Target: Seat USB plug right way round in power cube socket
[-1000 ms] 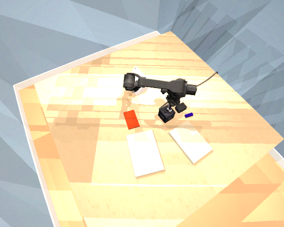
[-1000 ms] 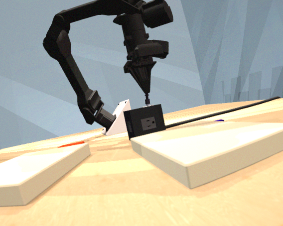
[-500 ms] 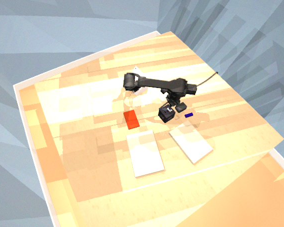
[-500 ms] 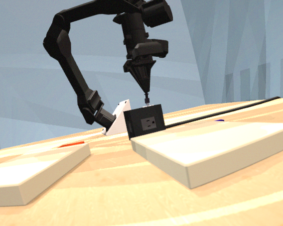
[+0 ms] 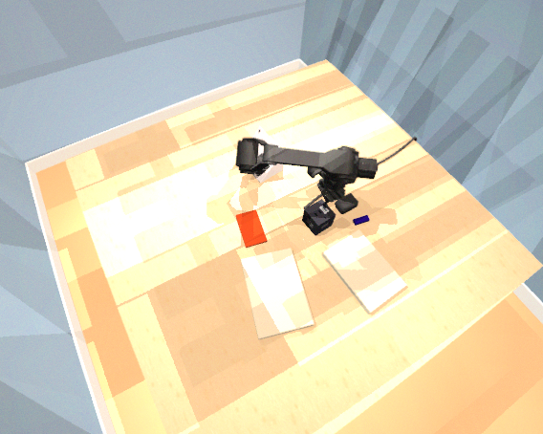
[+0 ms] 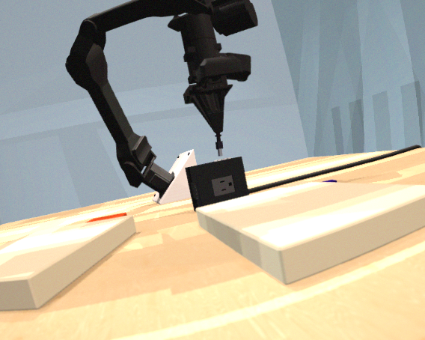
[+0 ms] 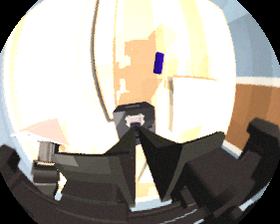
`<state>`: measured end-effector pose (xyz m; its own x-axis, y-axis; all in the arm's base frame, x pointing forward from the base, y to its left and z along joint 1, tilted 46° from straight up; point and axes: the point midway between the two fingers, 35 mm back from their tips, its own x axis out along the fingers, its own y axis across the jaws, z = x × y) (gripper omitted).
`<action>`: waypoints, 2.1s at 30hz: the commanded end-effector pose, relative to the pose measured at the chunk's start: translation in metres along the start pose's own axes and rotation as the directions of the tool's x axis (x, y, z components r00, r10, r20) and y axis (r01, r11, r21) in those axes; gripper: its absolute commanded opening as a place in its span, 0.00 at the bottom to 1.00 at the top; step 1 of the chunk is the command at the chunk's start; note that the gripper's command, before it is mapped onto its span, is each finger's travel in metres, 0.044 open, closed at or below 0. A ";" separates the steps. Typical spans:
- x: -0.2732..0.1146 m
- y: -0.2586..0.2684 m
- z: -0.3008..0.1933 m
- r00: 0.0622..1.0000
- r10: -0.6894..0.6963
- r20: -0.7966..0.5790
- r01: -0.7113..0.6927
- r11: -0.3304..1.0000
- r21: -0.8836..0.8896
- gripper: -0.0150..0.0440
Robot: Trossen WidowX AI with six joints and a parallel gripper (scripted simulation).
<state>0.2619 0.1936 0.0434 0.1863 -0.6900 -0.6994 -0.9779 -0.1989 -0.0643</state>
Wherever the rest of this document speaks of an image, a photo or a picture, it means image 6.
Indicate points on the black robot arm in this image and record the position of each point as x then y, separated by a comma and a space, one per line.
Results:
87, 65

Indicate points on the black usb plug with silver tip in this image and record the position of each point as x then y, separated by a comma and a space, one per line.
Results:
219, 144

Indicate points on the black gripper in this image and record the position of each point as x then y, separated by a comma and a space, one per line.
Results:
209, 72

